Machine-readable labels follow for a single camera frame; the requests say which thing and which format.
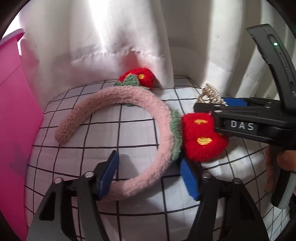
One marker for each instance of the pearl hair claw clip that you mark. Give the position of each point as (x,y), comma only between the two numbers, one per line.
(210,95)

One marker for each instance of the black grid white tablecloth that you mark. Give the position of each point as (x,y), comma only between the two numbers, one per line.
(163,211)

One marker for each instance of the white curtain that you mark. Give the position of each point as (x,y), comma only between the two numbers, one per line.
(73,43)

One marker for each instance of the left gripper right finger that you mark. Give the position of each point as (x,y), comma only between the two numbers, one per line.
(204,188)

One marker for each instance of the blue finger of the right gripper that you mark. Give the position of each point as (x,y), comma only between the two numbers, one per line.
(252,102)
(210,108)

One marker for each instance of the pink fuzzy strawberry headband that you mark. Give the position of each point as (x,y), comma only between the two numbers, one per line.
(193,132)

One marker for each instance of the pink plastic bin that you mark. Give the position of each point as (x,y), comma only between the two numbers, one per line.
(21,117)

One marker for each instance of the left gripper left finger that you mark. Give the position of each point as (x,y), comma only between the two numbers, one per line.
(92,187)

